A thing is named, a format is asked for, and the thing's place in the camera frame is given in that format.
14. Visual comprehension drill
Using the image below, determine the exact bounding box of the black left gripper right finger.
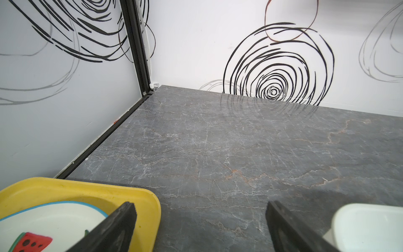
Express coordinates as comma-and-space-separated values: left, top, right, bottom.
265, 201, 338, 252

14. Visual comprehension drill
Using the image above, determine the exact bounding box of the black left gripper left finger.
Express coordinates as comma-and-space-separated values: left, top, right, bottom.
69, 202, 137, 252

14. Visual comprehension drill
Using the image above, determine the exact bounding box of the white plastic storage box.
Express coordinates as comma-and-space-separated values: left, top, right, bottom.
323, 203, 403, 252

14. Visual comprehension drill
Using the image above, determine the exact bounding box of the yellow plastic tray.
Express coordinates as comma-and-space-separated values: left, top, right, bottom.
1, 177, 161, 252

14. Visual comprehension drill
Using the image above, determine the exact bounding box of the watermelon pattern white plate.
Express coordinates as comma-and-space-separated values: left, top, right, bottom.
1, 201, 108, 252

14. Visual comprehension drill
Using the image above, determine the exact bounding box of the black aluminium corner post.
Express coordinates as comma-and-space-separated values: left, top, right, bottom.
120, 0, 152, 97

